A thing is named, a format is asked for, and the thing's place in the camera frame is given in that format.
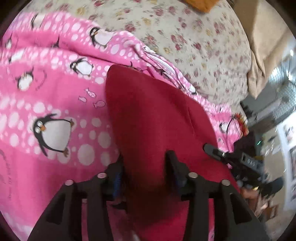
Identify red yellow patterned cloth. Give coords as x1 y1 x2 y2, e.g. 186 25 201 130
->
234 113 249 137

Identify black cable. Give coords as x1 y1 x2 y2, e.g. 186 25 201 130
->
225 115 239 142

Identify dark red sweater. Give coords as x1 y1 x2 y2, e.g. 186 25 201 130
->
105 65 235 240

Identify floral bed sheet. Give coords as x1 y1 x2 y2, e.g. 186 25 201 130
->
25 1 251 108

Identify framed wall picture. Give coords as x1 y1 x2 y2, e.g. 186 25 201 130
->
290 146 296 180

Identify person's hand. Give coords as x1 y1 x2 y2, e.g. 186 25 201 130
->
240 187 268 217

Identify pink penguin quilt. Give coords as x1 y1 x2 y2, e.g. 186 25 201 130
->
1 12 241 240

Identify metal mesh rack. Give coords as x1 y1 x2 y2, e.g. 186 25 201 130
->
268 55 295 123

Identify orange checkered cushion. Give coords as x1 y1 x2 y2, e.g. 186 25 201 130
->
184 0 219 13

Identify beige blanket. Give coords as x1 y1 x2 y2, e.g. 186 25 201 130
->
234 1 292 99

